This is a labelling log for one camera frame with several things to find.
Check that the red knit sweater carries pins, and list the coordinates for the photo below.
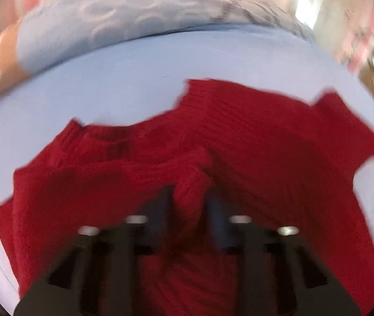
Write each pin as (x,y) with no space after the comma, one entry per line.
(279,160)

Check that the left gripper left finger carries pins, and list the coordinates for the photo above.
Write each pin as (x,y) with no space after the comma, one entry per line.
(95,275)

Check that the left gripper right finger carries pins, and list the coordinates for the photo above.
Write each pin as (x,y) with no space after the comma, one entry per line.
(277,273)

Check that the light blue quilted bedspread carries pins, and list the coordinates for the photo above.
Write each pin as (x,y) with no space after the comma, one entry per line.
(129,82)

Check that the blue and brown patterned duvet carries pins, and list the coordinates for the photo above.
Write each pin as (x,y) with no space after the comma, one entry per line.
(62,29)

